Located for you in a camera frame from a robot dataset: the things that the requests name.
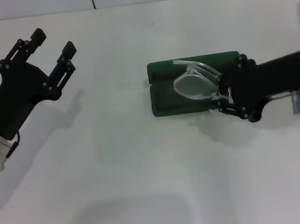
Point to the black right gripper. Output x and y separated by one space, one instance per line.
273 79

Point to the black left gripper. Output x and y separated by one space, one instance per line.
15 96

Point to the green glasses case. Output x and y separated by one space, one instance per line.
165 101

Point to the right gripper silver connector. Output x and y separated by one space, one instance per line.
297 103

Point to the clear white glasses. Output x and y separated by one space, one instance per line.
190 86

